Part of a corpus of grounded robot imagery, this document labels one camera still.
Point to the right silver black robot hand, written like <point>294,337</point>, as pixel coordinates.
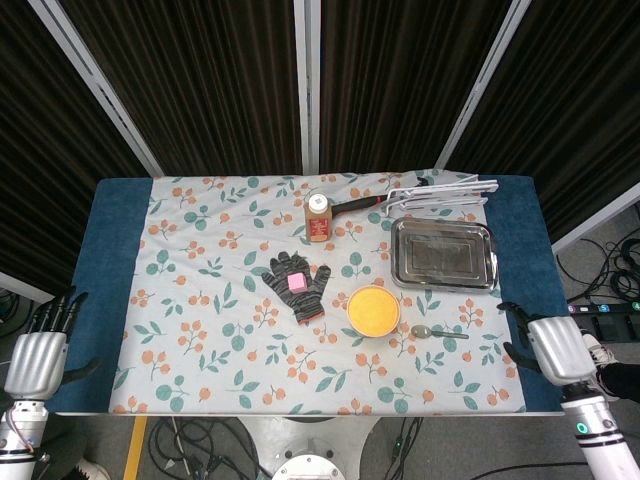
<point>560,347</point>

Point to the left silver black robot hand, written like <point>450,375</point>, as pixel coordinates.
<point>37,357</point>

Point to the metal spoon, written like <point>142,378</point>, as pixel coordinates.
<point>421,331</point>

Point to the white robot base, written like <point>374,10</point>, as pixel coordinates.
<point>307,465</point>

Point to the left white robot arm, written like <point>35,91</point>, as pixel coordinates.
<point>20,435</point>

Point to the rectangular steel tray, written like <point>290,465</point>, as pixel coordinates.
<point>442,255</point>

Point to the orange powder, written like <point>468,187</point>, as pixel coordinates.
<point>374,310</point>

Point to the white bowl of orange powder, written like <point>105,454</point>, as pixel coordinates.
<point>350,320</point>

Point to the white black sneaker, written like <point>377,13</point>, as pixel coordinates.
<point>597,355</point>

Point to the black trouser leg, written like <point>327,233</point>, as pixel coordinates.
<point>622,380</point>

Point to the blue table cloth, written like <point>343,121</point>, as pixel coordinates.
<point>110,260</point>

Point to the floral print tablecloth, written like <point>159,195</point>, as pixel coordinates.
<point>200,325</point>

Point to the black knit work glove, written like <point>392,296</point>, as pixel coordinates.
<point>300,302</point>

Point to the pink cube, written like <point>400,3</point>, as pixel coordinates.
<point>297,283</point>

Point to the brown juice bottle red label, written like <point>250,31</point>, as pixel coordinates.
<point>318,225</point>

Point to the white partition post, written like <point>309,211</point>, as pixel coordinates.
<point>95,82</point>
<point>597,217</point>
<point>25,287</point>
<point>307,85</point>
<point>480,85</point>

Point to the white table pedestal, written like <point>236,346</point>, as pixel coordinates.
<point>250,440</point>

